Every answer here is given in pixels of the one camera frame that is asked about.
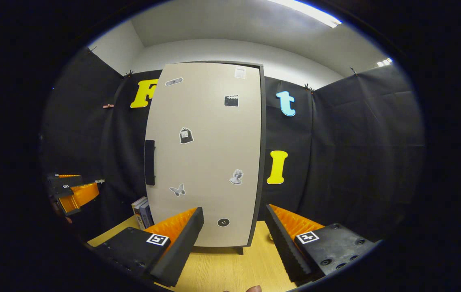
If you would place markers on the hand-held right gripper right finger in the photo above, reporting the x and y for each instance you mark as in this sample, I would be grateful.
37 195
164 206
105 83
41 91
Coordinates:
283 243

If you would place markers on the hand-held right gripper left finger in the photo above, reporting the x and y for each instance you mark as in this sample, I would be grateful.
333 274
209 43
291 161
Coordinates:
179 249

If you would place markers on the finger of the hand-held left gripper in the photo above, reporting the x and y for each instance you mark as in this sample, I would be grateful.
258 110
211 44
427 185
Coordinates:
64 180
78 194

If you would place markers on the beige cabinet door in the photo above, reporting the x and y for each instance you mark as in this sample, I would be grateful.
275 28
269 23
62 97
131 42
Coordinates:
206 154

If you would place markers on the dark grey cabinet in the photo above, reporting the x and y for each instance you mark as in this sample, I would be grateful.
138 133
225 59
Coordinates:
262 162

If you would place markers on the white book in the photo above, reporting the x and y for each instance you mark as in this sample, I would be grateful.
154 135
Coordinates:
141 213

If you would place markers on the tan book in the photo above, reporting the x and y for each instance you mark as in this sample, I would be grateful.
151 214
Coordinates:
136 207

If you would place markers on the black backdrop cloth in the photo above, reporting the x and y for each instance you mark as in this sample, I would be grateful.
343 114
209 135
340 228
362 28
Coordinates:
356 162

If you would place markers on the black clip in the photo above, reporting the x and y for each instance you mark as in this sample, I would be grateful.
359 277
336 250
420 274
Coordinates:
92 49
309 88
353 71
129 74

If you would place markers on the small ceiling light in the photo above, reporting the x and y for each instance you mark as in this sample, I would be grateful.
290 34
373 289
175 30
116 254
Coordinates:
384 62

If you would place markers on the long ceiling light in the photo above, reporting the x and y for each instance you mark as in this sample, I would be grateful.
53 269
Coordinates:
307 12

